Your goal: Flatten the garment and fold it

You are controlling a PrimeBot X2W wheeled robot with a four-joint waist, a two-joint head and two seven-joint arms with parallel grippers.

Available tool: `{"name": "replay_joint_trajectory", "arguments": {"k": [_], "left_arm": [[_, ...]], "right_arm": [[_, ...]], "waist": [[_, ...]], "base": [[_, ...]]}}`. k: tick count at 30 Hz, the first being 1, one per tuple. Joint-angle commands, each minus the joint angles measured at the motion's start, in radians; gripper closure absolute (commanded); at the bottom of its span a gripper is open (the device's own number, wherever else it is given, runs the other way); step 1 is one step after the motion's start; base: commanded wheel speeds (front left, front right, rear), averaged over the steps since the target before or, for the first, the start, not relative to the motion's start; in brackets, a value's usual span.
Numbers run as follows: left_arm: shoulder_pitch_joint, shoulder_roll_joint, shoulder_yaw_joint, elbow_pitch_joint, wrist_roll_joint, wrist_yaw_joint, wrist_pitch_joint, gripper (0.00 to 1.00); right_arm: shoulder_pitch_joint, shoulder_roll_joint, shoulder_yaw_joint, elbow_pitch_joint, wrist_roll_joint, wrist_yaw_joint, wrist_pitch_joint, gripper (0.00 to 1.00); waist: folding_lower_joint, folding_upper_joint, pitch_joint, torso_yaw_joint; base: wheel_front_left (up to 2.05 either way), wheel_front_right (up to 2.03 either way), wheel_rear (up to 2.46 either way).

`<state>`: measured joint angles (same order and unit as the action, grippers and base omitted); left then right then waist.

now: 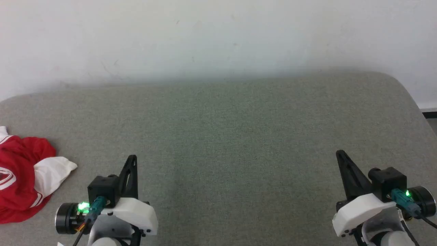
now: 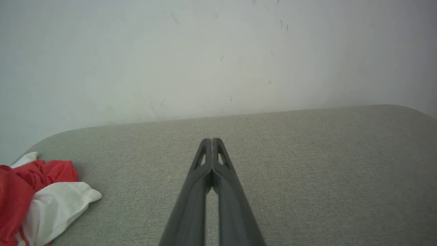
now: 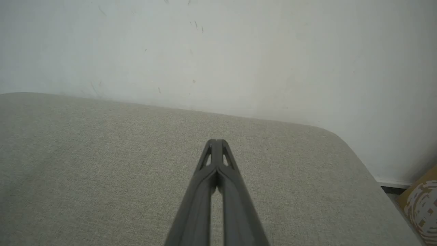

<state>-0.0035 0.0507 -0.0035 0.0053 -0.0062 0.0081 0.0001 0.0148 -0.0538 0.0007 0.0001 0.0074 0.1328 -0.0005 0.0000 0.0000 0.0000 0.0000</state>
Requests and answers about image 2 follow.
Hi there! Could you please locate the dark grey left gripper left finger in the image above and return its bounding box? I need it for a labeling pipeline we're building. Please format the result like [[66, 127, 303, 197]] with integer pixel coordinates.
[[159, 138, 213, 246]]

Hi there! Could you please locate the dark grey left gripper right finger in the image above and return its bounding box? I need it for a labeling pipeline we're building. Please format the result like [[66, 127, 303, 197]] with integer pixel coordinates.
[[212, 138, 267, 246]]

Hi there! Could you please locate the red and white garment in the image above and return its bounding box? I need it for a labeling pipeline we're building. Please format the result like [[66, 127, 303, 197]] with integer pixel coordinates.
[[0, 151, 102, 246]]

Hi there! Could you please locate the grey fabric sofa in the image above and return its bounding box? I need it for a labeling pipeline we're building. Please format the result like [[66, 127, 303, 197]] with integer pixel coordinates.
[[12, 104, 437, 246]]

